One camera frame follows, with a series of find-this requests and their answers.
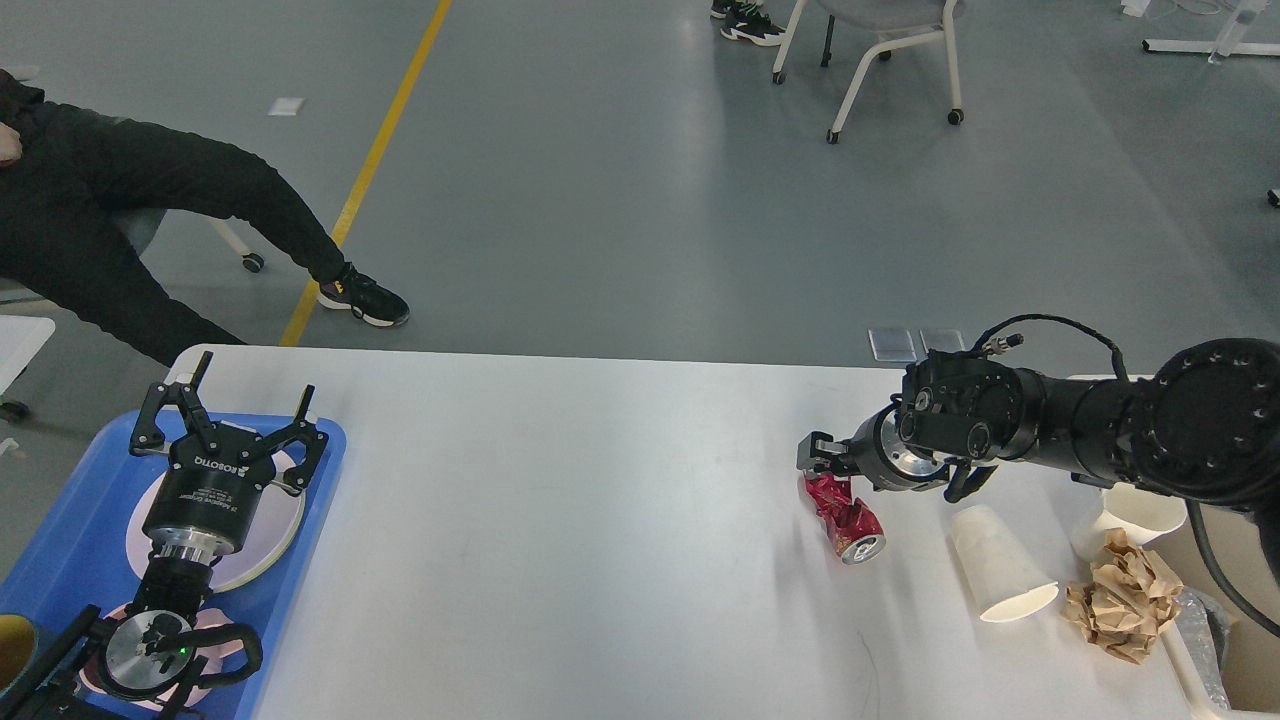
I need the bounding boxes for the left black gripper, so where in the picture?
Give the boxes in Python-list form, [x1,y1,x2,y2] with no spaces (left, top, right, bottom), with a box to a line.
[127,351,329,557]

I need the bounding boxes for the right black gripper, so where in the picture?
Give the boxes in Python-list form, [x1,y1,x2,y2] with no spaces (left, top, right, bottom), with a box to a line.
[796,406,950,492]

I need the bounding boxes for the crushed red can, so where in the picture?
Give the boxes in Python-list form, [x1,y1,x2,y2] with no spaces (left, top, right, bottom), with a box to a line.
[803,473,887,565]

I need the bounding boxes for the pink plate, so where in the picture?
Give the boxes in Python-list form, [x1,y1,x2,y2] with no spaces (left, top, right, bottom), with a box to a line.
[124,474,306,594]

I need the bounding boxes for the white paper cup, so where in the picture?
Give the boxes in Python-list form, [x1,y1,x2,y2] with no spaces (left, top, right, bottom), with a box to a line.
[948,505,1059,623]
[1070,484,1188,561]

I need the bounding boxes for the dark teal cup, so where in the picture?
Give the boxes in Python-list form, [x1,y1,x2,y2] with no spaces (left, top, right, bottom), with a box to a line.
[0,612,44,693]

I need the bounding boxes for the foil tray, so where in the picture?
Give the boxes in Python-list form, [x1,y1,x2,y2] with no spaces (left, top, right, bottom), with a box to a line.
[1172,587,1233,711]

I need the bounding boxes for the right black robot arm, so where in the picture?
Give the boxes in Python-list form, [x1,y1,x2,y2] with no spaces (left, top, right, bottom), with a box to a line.
[796,322,1279,633]

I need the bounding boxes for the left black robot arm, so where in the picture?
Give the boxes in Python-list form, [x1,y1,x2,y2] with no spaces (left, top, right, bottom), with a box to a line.
[3,352,344,719]

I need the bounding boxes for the light green plate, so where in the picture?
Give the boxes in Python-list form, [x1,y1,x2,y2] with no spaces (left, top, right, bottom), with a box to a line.
[239,510,306,593]

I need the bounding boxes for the left floor socket cover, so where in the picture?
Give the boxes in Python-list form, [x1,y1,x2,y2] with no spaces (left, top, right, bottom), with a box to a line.
[867,327,918,364]

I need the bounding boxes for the floor socket cover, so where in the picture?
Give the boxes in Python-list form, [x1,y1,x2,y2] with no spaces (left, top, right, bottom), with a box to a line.
[867,327,918,364]
[919,328,970,354]

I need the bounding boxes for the right floor socket cover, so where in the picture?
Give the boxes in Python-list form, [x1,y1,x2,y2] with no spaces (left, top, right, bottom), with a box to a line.
[919,328,970,354]

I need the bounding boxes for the blue plastic tray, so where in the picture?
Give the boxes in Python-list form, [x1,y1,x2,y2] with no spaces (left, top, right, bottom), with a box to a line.
[1,413,347,719]

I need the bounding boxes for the black sneaker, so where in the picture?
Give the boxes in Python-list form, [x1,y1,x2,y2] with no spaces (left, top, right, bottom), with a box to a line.
[317,263,410,328]

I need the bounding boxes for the white side table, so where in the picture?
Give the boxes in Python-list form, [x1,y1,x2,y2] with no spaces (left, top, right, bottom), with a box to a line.
[1,314,56,395]

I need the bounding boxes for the seated person in black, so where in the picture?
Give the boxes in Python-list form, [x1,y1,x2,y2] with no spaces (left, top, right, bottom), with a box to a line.
[1,73,347,365]

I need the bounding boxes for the crumpled brown paper scrap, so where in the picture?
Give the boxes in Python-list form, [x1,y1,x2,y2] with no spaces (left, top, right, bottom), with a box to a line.
[1062,528,1185,665]

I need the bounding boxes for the black sneakers at top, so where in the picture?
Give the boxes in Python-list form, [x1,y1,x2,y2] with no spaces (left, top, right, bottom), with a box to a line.
[709,0,787,47]

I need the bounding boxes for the white stand base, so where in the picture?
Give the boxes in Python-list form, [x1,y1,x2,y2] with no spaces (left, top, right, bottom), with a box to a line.
[1140,1,1279,65]

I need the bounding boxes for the white frame office chair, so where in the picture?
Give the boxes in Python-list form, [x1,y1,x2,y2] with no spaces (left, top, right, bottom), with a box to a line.
[815,1,966,145]

